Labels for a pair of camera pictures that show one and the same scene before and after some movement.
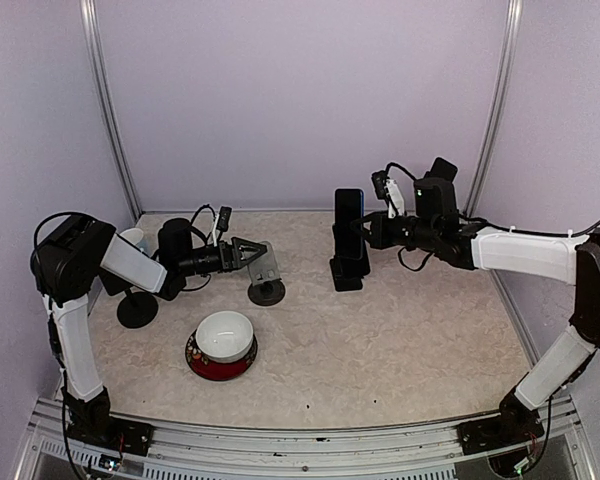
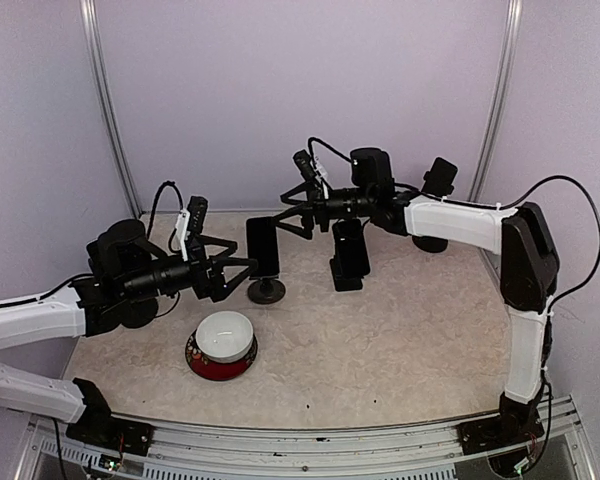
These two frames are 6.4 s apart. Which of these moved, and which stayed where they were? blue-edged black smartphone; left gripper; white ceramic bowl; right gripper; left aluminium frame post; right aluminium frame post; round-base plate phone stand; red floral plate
Moved: right gripper; left gripper
Stayed: blue-edged black smartphone; white ceramic bowl; left aluminium frame post; right aluminium frame post; red floral plate; round-base plate phone stand
